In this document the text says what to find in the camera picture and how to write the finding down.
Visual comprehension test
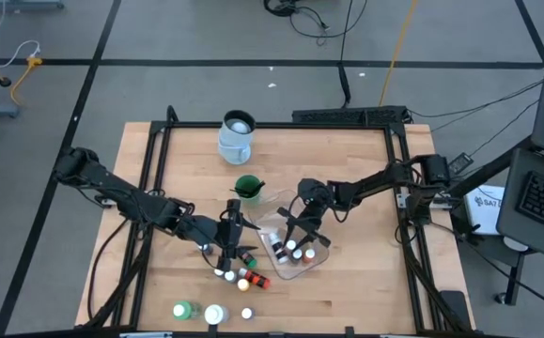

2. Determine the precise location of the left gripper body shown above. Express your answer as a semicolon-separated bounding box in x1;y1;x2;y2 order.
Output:
214;198;244;274

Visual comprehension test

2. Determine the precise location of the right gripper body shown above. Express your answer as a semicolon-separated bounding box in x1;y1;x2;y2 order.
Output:
278;177;334;249

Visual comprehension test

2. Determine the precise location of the clear plastic bin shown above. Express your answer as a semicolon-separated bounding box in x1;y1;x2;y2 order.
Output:
247;189;332;282

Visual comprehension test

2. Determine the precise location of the red paint bottle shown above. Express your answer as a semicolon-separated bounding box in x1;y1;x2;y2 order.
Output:
237;267;272;291

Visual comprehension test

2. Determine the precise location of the large green paint bottle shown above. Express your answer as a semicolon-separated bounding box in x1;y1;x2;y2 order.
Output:
172;300;202;323

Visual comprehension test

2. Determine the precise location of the green plastic cup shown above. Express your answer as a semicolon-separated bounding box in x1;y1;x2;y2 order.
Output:
234;174;266;207

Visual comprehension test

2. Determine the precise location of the white mug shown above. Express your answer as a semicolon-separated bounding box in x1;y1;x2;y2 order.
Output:
217;109;257;166

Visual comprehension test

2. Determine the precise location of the black power strip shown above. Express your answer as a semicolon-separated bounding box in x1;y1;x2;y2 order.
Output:
291;105;410;125

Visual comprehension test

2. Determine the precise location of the black pad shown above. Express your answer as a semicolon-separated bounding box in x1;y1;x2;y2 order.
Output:
439;289;474;331

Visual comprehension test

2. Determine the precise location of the white printed box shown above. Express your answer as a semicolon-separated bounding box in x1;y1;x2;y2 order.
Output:
463;184;507;237

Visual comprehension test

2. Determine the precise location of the black laptop stand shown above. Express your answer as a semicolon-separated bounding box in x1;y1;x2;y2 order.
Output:
459;135;538;307

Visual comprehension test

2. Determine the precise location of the black aluminium table frame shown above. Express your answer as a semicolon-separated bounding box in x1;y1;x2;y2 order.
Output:
83;105;474;338

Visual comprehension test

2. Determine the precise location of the black hanging cable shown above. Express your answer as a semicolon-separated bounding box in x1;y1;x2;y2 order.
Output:
338;0;355;110

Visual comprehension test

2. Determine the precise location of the silver bracket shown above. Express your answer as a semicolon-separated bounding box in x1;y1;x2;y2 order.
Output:
119;330;174;338

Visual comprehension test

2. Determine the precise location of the yellow hanging cable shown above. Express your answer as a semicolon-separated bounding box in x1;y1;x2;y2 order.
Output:
378;0;418;107

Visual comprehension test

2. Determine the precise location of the black cable coil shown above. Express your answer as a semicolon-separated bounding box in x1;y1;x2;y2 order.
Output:
262;0;369;47

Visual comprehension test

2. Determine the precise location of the thin black floor cable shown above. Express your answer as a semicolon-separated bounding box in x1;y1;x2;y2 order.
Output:
405;79;544;119

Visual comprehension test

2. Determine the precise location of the yellow extension cord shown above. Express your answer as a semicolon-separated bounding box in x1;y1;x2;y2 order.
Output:
8;55;44;108

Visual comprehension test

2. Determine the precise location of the white floor cable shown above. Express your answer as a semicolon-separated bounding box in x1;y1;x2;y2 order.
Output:
0;0;41;69

